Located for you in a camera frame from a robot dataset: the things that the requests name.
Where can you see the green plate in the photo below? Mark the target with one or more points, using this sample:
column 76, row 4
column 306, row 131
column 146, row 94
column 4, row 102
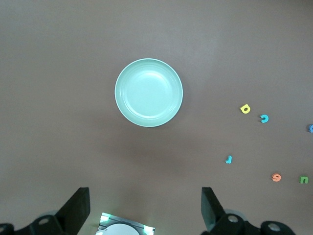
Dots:
column 148, row 92

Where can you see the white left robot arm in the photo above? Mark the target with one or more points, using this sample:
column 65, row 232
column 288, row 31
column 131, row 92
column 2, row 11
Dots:
column 119, row 230

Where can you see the teal letter r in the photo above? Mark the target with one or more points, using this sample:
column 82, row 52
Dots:
column 228, row 160

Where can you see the yellow letter a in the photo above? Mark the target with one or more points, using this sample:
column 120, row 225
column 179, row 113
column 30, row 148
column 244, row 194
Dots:
column 245, row 111

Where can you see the orange letter e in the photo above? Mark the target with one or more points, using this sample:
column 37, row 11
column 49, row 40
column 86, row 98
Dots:
column 276, row 177

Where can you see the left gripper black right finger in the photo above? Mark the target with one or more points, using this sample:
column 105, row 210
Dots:
column 212, row 214

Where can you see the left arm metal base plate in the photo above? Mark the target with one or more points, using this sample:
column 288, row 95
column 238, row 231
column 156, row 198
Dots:
column 127, row 219

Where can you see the blue letter p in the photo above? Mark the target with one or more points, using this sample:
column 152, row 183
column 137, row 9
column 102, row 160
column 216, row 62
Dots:
column 311, row 129

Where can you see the green letter n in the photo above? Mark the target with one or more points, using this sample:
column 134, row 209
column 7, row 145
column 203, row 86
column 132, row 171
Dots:
column 300, row 180

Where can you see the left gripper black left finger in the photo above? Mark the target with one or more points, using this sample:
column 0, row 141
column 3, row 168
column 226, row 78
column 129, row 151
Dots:
column 72, row 213

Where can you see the teal letter c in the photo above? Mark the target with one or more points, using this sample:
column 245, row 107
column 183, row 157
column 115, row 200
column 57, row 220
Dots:
column 267, row 119

